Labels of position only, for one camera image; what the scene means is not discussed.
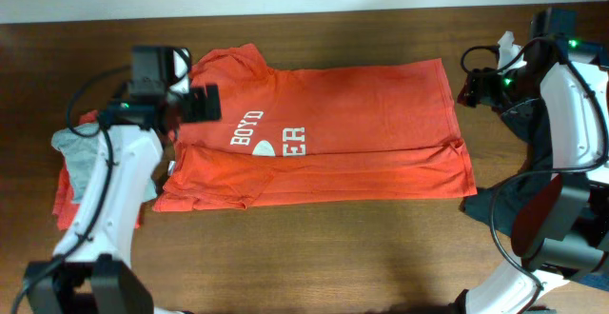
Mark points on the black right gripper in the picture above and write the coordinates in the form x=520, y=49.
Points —
x=479, y=88

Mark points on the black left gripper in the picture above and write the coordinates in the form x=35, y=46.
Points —
x=198, y=109

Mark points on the red soccer t-shirt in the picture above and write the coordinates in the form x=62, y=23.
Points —
x=289, y=137

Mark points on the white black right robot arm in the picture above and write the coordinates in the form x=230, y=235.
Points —
x=553, y=94

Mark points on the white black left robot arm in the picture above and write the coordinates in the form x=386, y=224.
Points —
x=90, y=268

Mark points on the dark clothes pile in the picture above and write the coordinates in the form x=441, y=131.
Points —
x=518, y=171

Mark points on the folded grey t-shirt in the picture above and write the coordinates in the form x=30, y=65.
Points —
x=113, y=167

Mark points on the folded red t-shirt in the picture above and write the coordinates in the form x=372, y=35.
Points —
x=66, y=200

